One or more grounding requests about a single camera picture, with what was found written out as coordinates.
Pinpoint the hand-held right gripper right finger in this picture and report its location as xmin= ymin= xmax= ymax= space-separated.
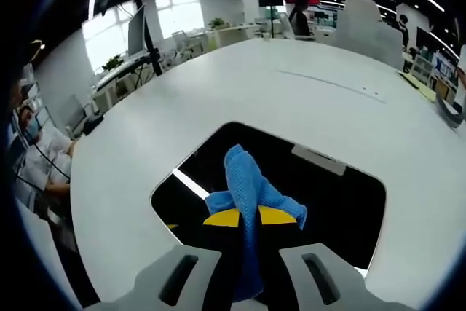
xmin=257 ymin=205 xmax=418 ymax=311

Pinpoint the grey divider panel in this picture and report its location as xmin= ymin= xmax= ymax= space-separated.
xmin=333 ymin=21 xmax=404 ymax=70

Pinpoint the operator in white shirt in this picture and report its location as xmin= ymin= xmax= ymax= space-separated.
xmin=10 ymin=127 xmax=76 ymax=202

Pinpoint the grey headset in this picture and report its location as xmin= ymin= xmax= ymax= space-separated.
xmin=435 ymin=94 xmax=466 ymax=130

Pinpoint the black chest cable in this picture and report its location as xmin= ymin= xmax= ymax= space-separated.
xmin=21 ymin=132 xmax=72 ymax=181

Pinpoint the blue cleaning cloth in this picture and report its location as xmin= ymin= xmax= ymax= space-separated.
xmin=205 ymin=144 xmax=308 ymax=303

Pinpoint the person's head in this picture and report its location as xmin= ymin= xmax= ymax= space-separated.
xmin=14 ymin=105 xmax=44 ymax=144

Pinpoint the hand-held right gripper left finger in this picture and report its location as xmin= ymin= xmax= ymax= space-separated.
xmin=85 ymin=207 xmax=243 ymax=311

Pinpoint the white office chair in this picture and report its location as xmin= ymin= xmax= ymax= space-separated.
xmin=171 ymin=30 xmax=192 ymax=53

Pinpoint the small dark object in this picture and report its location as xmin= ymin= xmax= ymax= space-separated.
xmin=82 ymin=114 xmax=106 ymax=134

